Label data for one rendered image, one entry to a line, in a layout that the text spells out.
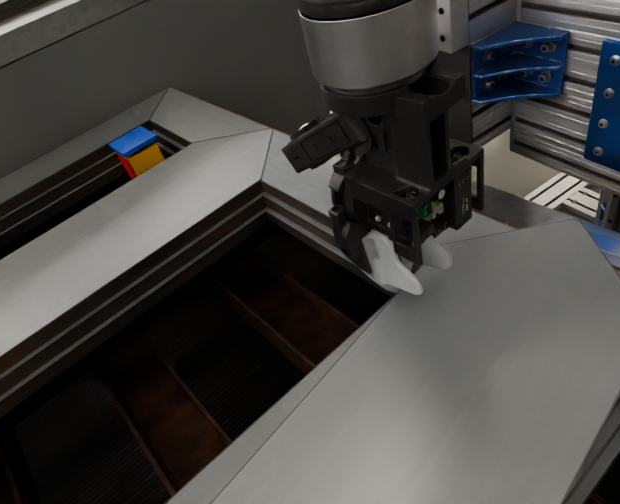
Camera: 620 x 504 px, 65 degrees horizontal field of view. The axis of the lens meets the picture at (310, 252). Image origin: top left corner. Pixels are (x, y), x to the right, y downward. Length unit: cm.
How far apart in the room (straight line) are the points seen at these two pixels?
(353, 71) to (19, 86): 76
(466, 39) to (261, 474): 61
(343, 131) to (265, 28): 84
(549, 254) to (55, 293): 52
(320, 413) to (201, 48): 84
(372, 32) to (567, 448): 28
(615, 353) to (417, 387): 14
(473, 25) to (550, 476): 58
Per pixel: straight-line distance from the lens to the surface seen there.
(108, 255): 63
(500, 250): 48
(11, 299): 67
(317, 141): 36
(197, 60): 108
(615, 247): 77
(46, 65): 98
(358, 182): 33
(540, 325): 42
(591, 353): 42
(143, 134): 83
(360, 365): 41
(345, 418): 39
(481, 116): 84
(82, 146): 93
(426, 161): 30
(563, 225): 51
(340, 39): 28
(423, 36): 29
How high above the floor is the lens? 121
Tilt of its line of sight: 42 degrees down
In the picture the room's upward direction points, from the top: 18 degrees counter-clockwise
